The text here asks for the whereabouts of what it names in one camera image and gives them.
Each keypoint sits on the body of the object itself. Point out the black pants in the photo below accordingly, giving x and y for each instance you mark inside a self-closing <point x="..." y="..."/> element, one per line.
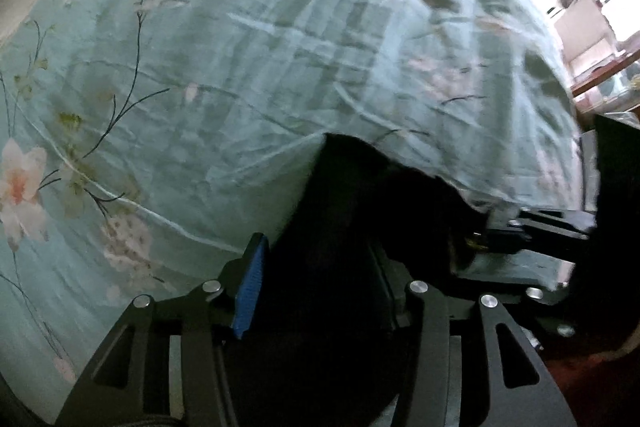
<point x="322" y="349"/>

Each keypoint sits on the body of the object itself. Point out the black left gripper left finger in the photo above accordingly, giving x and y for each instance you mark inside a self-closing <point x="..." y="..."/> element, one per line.
<point x="163" y="363"/>

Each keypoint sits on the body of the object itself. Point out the cluttered wooden side table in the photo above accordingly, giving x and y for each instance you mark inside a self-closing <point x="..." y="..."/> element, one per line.
<point x="590" y="49"/>

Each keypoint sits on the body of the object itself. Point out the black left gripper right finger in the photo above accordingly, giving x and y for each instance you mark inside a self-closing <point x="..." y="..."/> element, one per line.
<point x="466" y="360"/>

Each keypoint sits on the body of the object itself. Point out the teal floral bedsheet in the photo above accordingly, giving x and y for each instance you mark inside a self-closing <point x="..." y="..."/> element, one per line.
<point x="165" y="132"/>

